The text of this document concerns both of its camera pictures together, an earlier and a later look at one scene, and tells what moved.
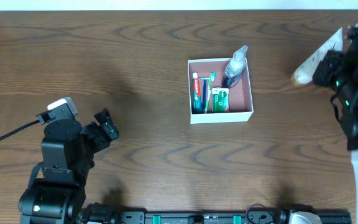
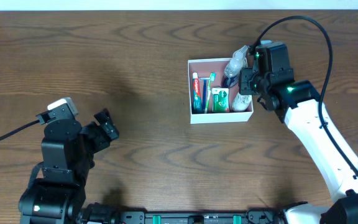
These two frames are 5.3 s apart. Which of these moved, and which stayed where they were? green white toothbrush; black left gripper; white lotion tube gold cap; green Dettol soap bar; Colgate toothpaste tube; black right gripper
Moved: white lotion tube gold cap; black right gripper
Stayed: black left gripper; green Dettol soap bar; green white toothbrush; Colgate toothpaste tube
